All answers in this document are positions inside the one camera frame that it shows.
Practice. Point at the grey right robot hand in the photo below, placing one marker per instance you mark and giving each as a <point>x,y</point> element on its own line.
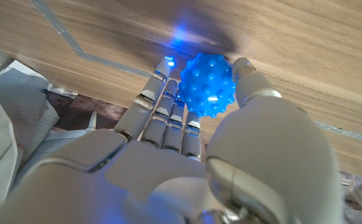
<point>168,174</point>

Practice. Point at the blue spiky stress ball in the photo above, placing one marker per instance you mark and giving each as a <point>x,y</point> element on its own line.
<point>207,84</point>

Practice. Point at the grey tape outline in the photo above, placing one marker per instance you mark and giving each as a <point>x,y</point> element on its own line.
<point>63,31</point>

